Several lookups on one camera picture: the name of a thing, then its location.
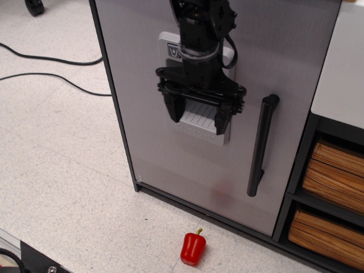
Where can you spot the grey water dispenser panel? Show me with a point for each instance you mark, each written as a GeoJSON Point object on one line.
{"type": "Point", "coordinates": [198, 118]}

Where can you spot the grey toy fridge door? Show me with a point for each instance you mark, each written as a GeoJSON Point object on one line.
{"type": "Point", "coordinates": [281, 50]}

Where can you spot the red toy bell pepper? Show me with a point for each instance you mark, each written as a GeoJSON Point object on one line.
{"type": "Point", "coordinates": [193, 247]}

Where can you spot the dark grey fridge cabinet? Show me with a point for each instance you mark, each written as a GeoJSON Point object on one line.
{"type": "Point", "coordinates": [296, 198]}

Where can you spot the black fridge door handle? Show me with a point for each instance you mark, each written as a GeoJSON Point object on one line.
{"type": "Point", "coordinates": [268, 107]}

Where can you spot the black caster wheel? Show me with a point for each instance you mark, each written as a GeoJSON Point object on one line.
{"type": "Point", "coordinates": [35, 7]}

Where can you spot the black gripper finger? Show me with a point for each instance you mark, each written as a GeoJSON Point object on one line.
{"type": "Point", "coordinates": [175, 104]}
{"type": "Point", "coordinates": [222, 119]}

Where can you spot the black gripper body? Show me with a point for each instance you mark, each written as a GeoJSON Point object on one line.
{"type": "Point", "coordinates": [205, 82]}

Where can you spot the white countertop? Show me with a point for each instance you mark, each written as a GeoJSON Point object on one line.
{"type": "Point", "coordinates": [339, 94]}

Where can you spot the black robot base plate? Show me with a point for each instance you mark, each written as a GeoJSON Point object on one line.
{"type": "Point", "coordinates": [27, 259]}

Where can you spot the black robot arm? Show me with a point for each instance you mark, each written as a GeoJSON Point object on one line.
{"type": "Point", "coordinates": [204, 27]}

